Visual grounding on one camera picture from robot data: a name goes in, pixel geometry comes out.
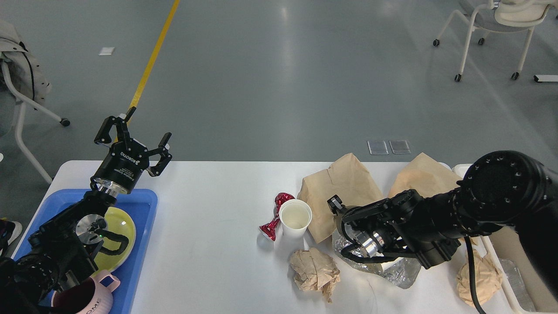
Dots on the white chair right background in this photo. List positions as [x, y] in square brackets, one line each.
[498, 16]

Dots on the brown paper bag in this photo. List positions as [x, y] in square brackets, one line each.
[429, 178]
[347, 178]

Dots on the crumpled brown paper ball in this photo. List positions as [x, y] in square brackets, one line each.
[315, 271]

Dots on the white shoe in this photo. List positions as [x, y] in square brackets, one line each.
[9, 231]

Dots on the upright white paper cup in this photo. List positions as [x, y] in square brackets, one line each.
[295, 216]

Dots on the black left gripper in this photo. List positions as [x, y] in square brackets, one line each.
[122, 168]

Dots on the red crumpled foil wrapper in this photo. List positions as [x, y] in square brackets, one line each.
[269, 229]

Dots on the white chair background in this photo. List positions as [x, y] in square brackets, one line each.
[21, 103]
[498, 16]

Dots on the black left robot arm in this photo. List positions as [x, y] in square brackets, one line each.
[63, 249]

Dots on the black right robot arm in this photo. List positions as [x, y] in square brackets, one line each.
[502, 188]

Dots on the beige jacket on chair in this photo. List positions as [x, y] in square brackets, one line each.
[25, 69]

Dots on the silver foil bag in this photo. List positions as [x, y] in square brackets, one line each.
[403, 274]

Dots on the pink mug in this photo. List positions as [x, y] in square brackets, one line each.
[93, 296]

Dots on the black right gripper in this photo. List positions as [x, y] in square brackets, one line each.
[348, 219]

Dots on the blue plastic tray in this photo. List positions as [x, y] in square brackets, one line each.
[140, 205]

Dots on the lying white paper cup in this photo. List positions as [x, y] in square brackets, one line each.
[386, 265]

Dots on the white chair left background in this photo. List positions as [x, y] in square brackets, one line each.
[21, 103]

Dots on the white plastic bin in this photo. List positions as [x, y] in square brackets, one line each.
[514, 281]

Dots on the yellow plastic plate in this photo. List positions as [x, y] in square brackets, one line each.
[121, 223]

